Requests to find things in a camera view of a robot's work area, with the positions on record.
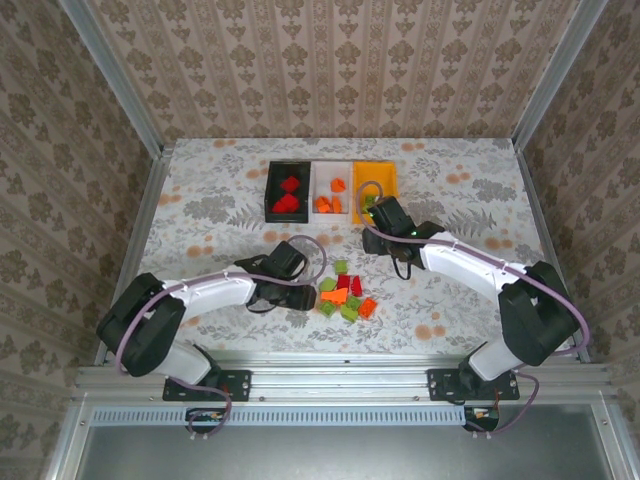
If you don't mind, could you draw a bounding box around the white translucent plastic bin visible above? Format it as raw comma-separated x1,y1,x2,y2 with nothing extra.
310,160,354,225

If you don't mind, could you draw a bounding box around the aluminium corner post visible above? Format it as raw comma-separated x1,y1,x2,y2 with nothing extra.
58,0,166,156
512,0,610,151

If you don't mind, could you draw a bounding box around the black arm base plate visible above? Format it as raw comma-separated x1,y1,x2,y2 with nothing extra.
163,368,252,404
427,367,520,404

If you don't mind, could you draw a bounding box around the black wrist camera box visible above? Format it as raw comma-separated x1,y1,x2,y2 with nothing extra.
269,240,307,279
369,195,414,234

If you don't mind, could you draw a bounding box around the purple-gray arm cable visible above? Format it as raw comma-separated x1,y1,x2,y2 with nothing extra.
355,180,591,441
113,234,329,444

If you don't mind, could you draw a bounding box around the white slotted cable duct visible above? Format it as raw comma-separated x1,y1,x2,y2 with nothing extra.
89,405,469,427

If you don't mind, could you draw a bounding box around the floral patterned tablecloth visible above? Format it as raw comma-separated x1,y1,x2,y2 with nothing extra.
132,137,576,357

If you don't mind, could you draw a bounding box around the yellow plastic bin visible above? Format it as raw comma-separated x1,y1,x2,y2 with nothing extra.
351,159,399,225

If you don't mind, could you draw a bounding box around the aluminium front frame rail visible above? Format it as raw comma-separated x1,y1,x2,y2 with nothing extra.
74,349,614,404

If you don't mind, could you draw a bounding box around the small black connector box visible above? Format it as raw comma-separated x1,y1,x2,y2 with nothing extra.
185,407,226,435
462,405,501,432

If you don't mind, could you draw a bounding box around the aluminium table side rail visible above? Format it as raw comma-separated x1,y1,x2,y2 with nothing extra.
514,142,592,364
117,143,175,286

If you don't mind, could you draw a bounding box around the grey metal sheet panel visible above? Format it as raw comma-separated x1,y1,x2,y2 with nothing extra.
74,424,619,480

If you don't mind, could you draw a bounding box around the black plastic bin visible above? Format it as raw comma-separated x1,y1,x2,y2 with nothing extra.
263,160,313,224

